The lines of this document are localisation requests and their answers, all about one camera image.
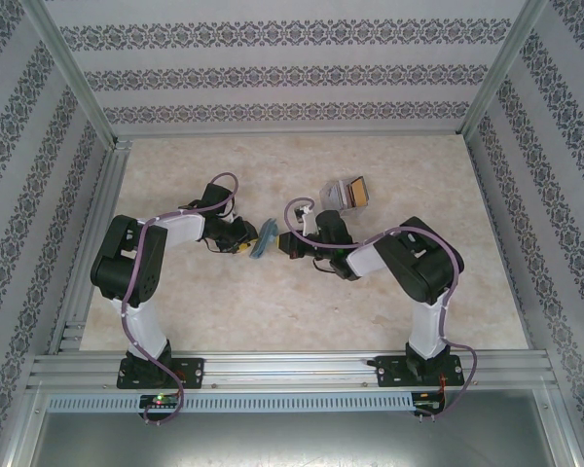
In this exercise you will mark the blue folding card holder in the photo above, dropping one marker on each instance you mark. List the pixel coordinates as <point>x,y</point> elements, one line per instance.
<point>265,240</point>

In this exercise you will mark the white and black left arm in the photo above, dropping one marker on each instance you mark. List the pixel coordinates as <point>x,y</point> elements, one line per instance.
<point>180,228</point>

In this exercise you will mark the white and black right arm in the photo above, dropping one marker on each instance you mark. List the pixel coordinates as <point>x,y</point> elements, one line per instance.
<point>365,258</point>

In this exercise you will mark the grey credit card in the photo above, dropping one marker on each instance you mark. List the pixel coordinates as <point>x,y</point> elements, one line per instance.
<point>341,193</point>

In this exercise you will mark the gold brown credit card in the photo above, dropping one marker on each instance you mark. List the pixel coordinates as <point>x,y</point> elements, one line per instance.
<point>359,192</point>

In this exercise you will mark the left controller circuit board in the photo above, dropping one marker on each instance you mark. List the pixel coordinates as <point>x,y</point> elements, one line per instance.
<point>158,400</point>

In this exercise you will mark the controller circuit board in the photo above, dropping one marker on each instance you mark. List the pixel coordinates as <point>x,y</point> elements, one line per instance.
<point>428,405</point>
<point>158,400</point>

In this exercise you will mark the right controller circuit board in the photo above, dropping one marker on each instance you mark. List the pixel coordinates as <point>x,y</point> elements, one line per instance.
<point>428,405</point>

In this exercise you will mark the grey metal panel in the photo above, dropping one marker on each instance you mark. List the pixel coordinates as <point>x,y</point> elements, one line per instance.
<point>292,442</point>

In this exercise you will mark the aluminium back frame bar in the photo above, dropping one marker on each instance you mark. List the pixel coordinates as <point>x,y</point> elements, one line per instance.
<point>292,132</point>

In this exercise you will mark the aluminium mounting rail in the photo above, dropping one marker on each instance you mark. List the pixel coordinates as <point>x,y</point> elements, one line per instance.
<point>292,370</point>

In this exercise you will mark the aluminium side table rail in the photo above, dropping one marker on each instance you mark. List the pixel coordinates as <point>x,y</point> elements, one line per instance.
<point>95,243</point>

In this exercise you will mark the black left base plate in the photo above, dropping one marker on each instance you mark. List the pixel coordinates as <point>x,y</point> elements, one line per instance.
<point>194,372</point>

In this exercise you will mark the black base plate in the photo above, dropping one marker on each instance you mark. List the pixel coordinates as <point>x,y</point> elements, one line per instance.
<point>389,372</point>
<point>194,372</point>

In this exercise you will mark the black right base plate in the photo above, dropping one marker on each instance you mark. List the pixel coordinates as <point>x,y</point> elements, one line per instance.
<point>389,372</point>

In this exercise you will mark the short aluminium frame post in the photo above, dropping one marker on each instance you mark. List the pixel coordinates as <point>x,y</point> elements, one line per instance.
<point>562,433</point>
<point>26,428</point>

